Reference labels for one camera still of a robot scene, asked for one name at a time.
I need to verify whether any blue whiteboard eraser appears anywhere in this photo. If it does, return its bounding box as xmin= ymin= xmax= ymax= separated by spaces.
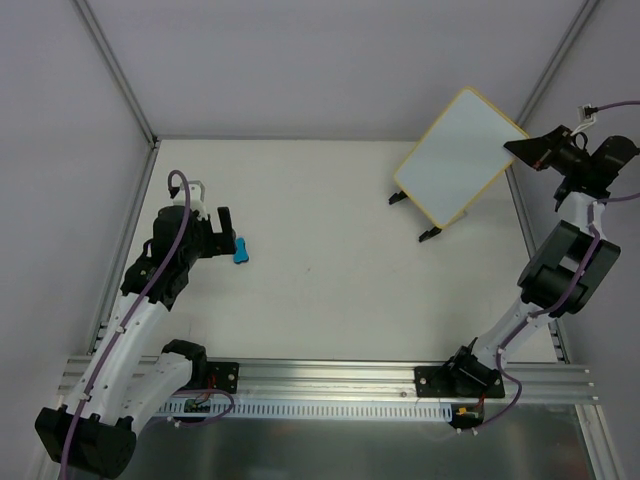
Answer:
xmin=233 ymin=237 xmax=250 ymax=265

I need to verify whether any yellow framed whiteboard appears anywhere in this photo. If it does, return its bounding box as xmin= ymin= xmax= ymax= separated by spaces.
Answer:
xmin=393 ymin=87 xmax=529 ymax=230

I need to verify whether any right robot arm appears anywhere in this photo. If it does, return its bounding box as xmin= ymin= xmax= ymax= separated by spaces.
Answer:
xmin=441 ymin=126 xmax=639 ymax=398

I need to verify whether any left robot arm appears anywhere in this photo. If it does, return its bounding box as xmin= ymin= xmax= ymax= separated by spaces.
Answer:
xmin=35 ymin=204 xmax=236 ymax=479

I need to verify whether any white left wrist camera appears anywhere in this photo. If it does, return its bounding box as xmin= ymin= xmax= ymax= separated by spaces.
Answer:
xmin=172 ymin=180 xmax=209 ymax=220

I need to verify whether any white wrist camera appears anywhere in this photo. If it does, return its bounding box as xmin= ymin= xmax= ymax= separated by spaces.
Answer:
xmin=172 ymin=180 xmax=209 ymax=220
xmin=571 ymin=104 xmax=598 ymax=136

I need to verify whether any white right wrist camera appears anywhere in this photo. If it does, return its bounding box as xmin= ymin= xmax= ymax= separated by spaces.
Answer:
xmin=571 ymin=104 xmax=598 ymax=136

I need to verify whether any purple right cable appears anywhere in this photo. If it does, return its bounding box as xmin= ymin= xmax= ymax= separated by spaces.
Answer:
xmin=469 ymin=99 xmax=640 ymax=436

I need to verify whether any purple cable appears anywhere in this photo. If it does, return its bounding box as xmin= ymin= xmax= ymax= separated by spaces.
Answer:
xmin=58 ymin=169 xmax=236 ymax=480
xmin=469 ymin=99 xmax=640 ymax=436

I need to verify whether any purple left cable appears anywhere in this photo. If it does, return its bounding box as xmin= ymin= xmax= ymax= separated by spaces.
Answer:
xmin=58 ymin=169 xmax=236 ymax=480

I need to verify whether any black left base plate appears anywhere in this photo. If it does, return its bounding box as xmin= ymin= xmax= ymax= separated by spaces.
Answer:
xmin=195 ymin=361 xmax=240 ymax=394

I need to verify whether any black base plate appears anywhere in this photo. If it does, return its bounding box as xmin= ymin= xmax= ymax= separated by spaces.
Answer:
xmin=195 ymin=361 xmax=240 ymax=394
xmin=414 ymin=365 xmax=505 ymax=399

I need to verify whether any aluminium mounting rail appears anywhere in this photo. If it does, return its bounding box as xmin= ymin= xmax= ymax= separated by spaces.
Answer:
xmin=57 ymin=355 xmax=599 ymax=401

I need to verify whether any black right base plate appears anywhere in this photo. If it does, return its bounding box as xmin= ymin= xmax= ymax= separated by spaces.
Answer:
xmin=414 ymin=365 xmax=505 ymax=399

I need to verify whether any white slotted cable duct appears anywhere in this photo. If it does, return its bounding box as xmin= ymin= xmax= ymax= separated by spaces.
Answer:
xmin=155 ymin=396 xmax=453 ymax=423

